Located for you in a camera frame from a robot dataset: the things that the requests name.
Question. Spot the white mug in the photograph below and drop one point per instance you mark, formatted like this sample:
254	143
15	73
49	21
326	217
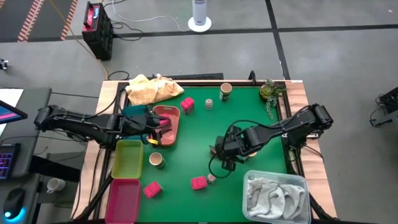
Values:
55	185

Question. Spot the small grey floor device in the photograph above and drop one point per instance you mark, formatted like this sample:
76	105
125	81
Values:
3	64

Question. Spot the pink spice box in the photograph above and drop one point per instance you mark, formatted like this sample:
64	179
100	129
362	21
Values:
164	121
152	189
187	105
199	182

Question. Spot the black and red tool case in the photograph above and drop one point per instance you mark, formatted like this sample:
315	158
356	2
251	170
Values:
97	31

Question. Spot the white paper sheet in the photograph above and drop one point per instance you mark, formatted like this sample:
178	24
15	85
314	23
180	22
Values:
9	96

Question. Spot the black table clamp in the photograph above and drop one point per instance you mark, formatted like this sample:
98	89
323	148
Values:
252	77

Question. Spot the brown pyramid spice pack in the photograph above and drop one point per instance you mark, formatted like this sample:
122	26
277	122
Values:
213	151

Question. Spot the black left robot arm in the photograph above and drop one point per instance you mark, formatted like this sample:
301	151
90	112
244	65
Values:
77	124

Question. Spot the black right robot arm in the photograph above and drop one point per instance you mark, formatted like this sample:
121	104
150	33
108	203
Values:
289	124

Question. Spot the white tower fan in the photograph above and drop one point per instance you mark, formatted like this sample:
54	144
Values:
199	15

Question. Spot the potted succulent plant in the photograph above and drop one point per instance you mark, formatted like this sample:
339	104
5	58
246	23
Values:
270	91

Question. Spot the black computer mouse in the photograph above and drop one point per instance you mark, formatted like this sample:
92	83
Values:
14	202

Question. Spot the salmon orange plastic bin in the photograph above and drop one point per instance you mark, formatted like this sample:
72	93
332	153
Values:
171	137

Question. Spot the computer monitor lit screen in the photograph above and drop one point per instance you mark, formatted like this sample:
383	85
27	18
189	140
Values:
11	113

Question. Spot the magenta plastic bin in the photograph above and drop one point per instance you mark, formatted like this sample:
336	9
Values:
122	202

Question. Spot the yellow-green plastic bin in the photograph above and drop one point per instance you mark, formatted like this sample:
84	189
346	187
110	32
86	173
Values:
126	161

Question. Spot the clear plastic container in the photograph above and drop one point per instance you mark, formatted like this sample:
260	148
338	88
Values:
273	173

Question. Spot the yellow checked cloth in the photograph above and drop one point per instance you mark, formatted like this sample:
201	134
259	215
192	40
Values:
152	90

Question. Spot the green table mat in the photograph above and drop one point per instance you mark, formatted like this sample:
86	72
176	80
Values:
192	137

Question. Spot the backlit computer keyboard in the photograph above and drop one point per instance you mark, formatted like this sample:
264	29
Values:
7	161

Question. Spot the grey desk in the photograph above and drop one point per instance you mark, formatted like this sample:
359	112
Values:
34	124

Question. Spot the grey knitted cloth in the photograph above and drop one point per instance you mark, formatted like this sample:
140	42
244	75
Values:
273	199

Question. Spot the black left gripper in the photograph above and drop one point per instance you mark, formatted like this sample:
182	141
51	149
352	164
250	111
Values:
140	124

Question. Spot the teal plastic bin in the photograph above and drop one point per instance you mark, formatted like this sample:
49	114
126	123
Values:
133	109

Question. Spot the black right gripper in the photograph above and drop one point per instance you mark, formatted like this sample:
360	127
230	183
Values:
231	146

